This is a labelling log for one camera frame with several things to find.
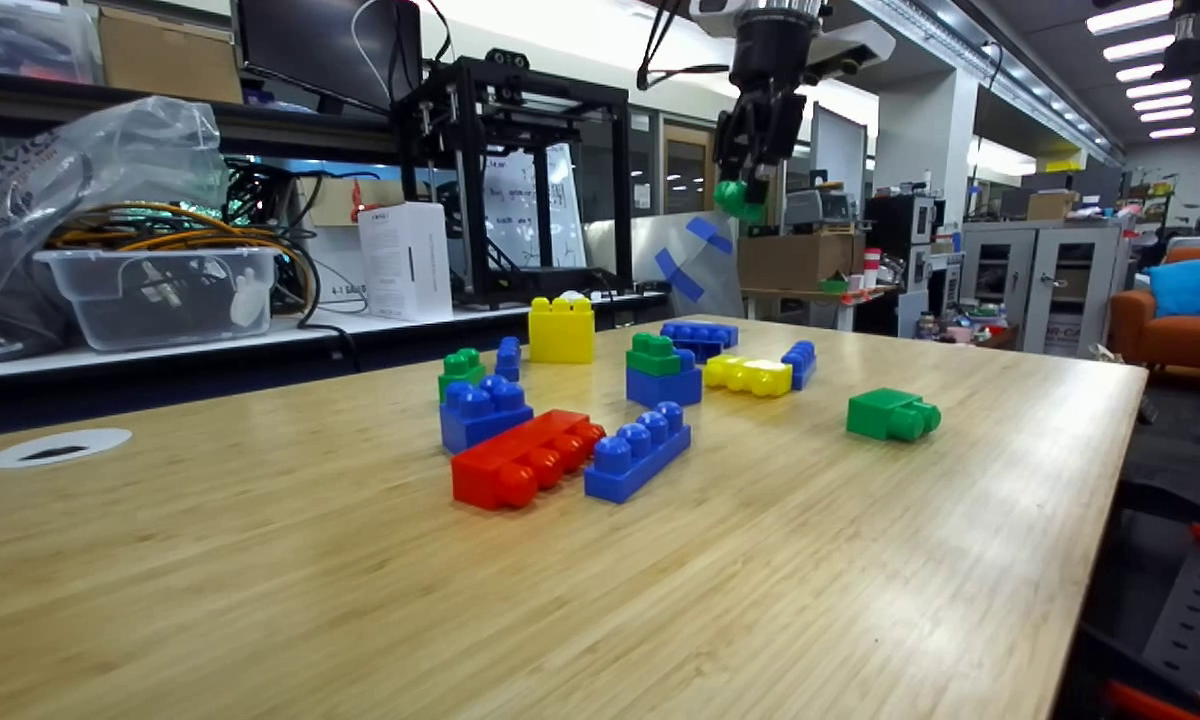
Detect orange sofa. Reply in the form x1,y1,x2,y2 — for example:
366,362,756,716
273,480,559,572
1107,236,1200,394

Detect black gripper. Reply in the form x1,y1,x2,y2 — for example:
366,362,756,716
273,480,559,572
710,18,820,223

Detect large yellow lego block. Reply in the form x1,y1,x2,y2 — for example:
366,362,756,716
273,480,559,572
525,289,600,369

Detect white cabinet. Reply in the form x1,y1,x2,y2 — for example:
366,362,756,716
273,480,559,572
951,218,1137,358

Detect large green lego block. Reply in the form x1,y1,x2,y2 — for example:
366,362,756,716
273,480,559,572
844,386,943,450

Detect black chair red trim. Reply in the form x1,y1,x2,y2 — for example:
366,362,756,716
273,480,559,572
1058,475,1200,720

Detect black 3D printer frame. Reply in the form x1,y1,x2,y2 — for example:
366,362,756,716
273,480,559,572
395,53,635,308

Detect brown cardboard box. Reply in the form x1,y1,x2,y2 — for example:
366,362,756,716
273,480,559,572
93,5,253,108
736,227,873,299

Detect blue square lego block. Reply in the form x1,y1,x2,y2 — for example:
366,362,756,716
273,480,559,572
625,347,704,412
436,374,536,455

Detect white table cable grommet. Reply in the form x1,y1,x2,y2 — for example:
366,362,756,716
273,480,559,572
0,423,137,472

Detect clear plastic storage bin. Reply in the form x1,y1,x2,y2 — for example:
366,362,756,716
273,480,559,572
33,245,285,358

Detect side bench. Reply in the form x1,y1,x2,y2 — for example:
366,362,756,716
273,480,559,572
0,284,674,445

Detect red lego block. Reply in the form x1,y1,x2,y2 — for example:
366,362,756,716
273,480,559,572
447,410,610,515

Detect clear plastic bag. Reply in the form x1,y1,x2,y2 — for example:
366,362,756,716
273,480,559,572
0,91,233,353

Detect yellow three-stud lego block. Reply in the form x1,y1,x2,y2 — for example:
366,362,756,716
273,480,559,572
700,353,795,404

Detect black monitor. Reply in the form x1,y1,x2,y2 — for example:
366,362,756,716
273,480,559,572
233,0,425,117

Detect white cardboard box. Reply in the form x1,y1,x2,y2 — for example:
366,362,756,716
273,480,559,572
356,197,456,325

